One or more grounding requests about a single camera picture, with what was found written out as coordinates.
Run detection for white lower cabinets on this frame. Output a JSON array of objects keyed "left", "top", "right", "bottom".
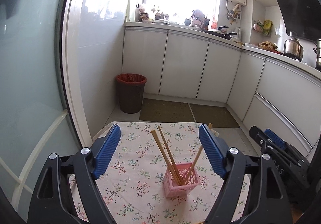
[{"left": 122, "top": 22, "right": 320, "bottom": 159}]

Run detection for yellow snack bag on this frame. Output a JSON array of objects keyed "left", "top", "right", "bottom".
[{"left": 262, "top": 20, "right": 273, "bottom": 37}]

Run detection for dark floor mat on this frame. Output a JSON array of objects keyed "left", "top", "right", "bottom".
[
  {"left": 139, "top": 98, "right": 194, "bottom": 123},
  {"left": 190, "top": 104, "right": 239, "bottom": 128}
]

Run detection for black frying pan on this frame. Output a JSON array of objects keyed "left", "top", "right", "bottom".
[{"left": 205, "top": 26, "right": 238, "bottom": 40}]

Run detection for steel stock pot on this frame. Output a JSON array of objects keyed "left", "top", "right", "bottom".
[{"left": 313, "top": 38, "right": 321, "bottom": 71}]

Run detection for red-lined brown trash bin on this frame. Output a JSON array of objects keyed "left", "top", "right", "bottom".
[{"left": 116, "top": 74, "right": 147, "bottom": 114}]

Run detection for basket of food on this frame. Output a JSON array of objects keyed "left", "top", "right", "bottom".
[{"left": 258, "top": 41, "right": 278, "bottom": 51}]

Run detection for black range hood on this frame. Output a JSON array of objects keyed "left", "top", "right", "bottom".
[{"left": 277, "top": 0, "right": 320, "bottom": 42}]

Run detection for pink perforated utensil holder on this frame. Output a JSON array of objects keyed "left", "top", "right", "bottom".
[{"left": 163, "top": 163, "right": 200, "bottom": 199}]

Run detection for steel kettle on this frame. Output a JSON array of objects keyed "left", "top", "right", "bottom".
[{"left": 283, "top": 31, "right": 304, "bottom": 62}]

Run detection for floral tablecloth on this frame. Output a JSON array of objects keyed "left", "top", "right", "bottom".
[{"left": 68, "top": 121, "right": 251, "bottom": 224}]

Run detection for glass sliding door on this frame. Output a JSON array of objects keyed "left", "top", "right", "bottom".
[{"left": 1, "top": 0, "right": 80, "bottom": 221}]

